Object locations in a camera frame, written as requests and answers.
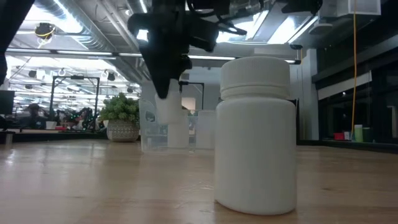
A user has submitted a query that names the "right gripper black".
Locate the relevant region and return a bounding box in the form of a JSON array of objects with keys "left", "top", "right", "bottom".
[{"left": 127, "top": 0, "right": 220, "bottom": 100}]

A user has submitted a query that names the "white pill bottle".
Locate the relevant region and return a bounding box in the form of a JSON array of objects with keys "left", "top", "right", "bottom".
[
  {"left": 154, "top": 89, "right": 183, "bottom": 126},
  {"left": 214, "top": 56, "right": 298, "bottom": 216}
]

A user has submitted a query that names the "clear plastic basket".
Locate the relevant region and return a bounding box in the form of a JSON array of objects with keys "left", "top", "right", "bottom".
[{"left": 138, "top": 98, "right": 218, "bottom": 153}]

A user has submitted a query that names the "green potted plant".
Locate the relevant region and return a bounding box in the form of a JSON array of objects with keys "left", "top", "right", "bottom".
[{"left": 98, "top": 92, "right": 141, "bottom": 143}]

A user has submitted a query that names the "person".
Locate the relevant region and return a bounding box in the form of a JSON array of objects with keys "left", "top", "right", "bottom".
[{"left": 17, "top": 103, "right": 48, "bottom": 130}]

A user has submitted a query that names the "black monitor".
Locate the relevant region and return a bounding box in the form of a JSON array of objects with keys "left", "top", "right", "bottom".
[{"left": 0, "top": 90, "right": 16, "bottom": 116}]

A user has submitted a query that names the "green cup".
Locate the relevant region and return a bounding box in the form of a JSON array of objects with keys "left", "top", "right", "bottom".
[{"left": 354, "top": 124, "right": 364, "bottom": 143}]

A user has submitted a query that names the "black gantry frame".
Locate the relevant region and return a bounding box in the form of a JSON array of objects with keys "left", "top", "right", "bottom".
[{"left": 49, "top": 75, "right": 101, "bottom": 132}]

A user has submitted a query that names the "yellow cable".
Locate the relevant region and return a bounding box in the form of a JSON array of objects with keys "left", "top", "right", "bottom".
[{"left": 350, "top": 0, "right": 359, "bottom": 141}]

